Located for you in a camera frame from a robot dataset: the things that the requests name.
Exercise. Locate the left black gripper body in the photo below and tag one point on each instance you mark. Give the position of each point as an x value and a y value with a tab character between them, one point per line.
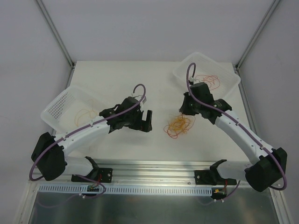
140	122

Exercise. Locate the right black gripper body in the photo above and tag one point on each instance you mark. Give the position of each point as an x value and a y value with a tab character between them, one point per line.
187	105

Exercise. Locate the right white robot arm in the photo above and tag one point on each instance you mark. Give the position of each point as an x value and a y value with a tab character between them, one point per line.
266	166

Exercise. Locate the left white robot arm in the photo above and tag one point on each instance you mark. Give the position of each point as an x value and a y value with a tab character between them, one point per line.
51	153

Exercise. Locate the right white plastic basket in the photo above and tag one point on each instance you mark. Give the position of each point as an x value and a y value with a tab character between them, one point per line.
221	81

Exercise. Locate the white plastic basket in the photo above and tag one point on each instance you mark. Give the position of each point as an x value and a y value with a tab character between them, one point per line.
72	108
221	81

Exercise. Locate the left white plastic basket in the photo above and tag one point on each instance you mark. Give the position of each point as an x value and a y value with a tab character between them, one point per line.
72	108

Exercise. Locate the aluminium mounting rail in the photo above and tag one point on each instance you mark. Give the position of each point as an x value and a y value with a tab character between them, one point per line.
154	173

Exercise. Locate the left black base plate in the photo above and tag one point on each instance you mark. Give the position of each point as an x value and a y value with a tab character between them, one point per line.
102	175

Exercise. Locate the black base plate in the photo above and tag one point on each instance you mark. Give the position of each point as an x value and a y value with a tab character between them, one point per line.
209	177
102	175

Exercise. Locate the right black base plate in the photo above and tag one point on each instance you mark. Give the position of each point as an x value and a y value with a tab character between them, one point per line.
209	177

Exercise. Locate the white slotted cable duct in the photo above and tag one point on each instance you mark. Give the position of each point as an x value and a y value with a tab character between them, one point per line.
125	190

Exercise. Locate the right aluminium frame post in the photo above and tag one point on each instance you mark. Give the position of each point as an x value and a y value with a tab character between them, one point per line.
262	25

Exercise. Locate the aluminium frame post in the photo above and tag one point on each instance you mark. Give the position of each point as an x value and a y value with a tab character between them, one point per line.
45	14
262	25

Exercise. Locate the left aluminium frame post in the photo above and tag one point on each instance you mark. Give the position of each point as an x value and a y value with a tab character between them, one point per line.
45	14

